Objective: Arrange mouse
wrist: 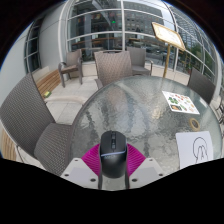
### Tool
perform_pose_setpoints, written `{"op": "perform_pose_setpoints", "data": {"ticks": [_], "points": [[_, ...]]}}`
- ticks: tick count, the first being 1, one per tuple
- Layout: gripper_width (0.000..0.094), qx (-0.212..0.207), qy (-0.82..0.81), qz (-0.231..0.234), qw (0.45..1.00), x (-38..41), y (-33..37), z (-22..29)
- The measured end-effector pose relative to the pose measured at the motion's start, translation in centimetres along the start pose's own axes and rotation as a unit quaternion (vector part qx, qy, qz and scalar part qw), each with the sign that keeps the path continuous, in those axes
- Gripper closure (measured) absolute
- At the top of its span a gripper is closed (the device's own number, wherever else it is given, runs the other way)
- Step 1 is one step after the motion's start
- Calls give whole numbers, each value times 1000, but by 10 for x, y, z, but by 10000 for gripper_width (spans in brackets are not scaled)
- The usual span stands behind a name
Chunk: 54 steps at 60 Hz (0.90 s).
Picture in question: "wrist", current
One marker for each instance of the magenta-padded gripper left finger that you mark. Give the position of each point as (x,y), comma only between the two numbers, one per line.
(78,171)

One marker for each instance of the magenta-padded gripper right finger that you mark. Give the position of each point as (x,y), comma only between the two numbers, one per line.
(148,171)

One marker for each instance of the black computer mouse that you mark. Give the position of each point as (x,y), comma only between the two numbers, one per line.
(113,153)

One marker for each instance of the white printed mouse pad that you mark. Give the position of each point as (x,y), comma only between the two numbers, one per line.
(191,150)

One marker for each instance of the wooden slatted bench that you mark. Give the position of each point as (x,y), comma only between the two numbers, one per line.
(7,146)
(48,82)

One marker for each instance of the laminated picture menu card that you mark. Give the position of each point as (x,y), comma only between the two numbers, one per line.
(181,102)

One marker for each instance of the grey wicker chair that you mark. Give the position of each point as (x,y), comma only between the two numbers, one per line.
(23,110)
(113,68)
(201,85)

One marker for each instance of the grey wicker armchair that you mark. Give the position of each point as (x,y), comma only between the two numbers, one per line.
(137,58)
(73,60)

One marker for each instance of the wooden menu stand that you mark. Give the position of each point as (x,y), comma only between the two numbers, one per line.
(167,34)

